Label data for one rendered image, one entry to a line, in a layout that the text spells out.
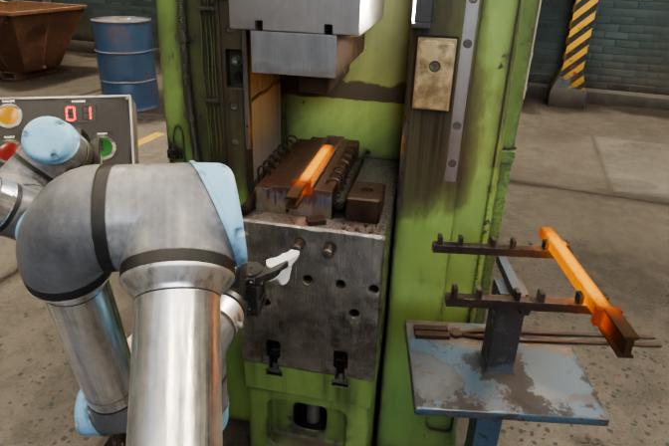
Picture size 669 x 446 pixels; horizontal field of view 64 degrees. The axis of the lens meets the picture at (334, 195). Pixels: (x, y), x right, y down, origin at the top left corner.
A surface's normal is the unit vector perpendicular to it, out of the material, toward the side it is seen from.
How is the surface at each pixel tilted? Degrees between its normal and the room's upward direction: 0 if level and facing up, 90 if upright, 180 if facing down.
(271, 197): 90
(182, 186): 35
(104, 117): 60
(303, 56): 90
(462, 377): 0
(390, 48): 90
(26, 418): 0
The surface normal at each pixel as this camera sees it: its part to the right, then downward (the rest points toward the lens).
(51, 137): 0.22, -0.11
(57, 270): 0.00, 0.73
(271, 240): -0.20, 0.39
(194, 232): 0.52, -0.42
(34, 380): 0.03, -0.91
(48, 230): -0.30, 0.10
